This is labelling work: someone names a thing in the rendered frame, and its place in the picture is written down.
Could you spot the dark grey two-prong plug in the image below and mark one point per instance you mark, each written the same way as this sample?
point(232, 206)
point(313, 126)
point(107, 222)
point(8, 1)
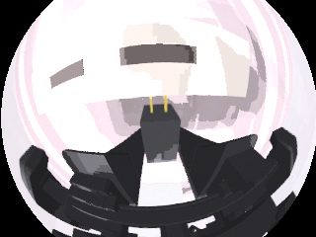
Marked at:
point(161, 129)

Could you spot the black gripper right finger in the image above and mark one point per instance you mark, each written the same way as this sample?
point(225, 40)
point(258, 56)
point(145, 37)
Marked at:
point(202, 158)

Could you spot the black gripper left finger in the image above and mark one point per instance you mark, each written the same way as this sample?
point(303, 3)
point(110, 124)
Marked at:
point(123, 165)

